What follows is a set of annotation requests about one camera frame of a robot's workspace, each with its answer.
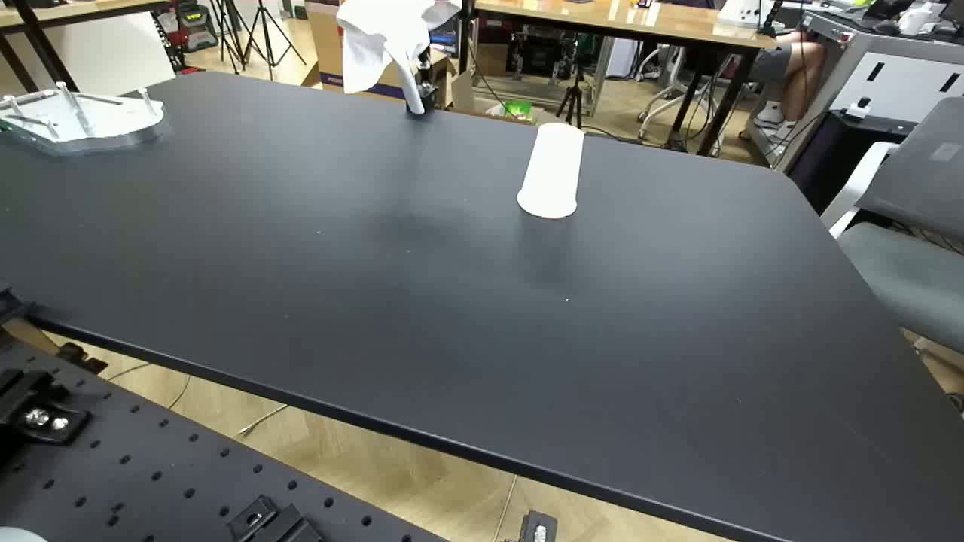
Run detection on metal clamp stand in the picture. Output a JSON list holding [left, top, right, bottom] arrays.
[[389, 48, 443, 124]]

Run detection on white leaf-print cloth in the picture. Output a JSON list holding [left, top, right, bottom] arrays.
[[336, 0, 465, 96]]

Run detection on wooden desk with black legs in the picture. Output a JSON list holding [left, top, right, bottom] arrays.
[[466, 0, 790, 159]]

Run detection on black perforated mounting board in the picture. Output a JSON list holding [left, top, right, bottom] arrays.
[[0, 285, 445, 542]]

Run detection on white paper cup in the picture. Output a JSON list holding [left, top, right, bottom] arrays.
[[515, 122, 587, 224]]

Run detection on seated person legs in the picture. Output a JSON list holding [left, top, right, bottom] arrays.
[[752, 30, 843, 140]]

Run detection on grey cabinet with slots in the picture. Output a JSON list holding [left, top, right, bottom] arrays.
[[777, 26, 964, 214]]

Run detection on tall black tripod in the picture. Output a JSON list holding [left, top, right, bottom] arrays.
[[205, 0, 311, 78]]

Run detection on small black camera tripod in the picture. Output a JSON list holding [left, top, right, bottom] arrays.
[[555, 39, 598, 130]]

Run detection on green small object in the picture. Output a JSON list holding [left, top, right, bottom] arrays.
[[501, 96, 538, 126]]

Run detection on grey office chair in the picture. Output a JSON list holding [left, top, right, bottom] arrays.
[[835, 95, 964, 357]]

